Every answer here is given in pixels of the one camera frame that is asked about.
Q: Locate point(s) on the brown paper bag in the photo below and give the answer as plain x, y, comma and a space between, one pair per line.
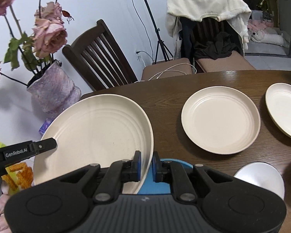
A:
272, 9

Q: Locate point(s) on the brown seat cushion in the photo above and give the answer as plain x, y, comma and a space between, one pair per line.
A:
232, 63
160, 70

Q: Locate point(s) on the person's left hand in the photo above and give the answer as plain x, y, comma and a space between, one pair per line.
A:
1, 206

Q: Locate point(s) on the cream white garment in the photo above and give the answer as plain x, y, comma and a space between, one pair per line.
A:
208, 2

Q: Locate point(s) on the blue ribbed bowl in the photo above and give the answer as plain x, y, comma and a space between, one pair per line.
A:
146, 189

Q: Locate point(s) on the cream plastic plate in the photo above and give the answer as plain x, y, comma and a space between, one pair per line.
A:
94, 131
220, 121
286, 109

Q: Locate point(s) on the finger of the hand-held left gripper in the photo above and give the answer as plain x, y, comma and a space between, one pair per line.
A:
44, 145

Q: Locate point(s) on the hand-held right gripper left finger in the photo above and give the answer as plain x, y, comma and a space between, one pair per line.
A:
137, 167

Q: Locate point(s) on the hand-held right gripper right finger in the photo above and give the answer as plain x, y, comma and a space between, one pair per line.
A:
156, 167

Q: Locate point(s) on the dried pink rose bouquet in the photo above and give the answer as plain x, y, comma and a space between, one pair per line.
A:
49, 36

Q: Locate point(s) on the dark wooden chair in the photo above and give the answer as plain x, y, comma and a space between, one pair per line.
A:
87, 51
203, 29

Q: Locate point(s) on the dark crumpled cloth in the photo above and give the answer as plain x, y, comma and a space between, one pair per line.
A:
215, 46

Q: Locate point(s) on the pink cloth pile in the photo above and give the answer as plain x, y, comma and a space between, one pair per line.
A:
257, 25

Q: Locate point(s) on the yellow-green snack box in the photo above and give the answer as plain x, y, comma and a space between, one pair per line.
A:
21, 174

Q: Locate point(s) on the white bowl black rim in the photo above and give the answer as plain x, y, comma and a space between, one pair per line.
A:
259, 179

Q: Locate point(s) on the black studio light stand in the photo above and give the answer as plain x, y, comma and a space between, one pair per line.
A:
160, 43

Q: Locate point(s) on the purple tissue pack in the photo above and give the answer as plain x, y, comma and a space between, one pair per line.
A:
44, 126

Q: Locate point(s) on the white plush toy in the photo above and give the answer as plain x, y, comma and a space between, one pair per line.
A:
269, 37

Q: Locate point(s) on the dark blue garment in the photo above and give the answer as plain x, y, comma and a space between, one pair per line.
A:
186, 36

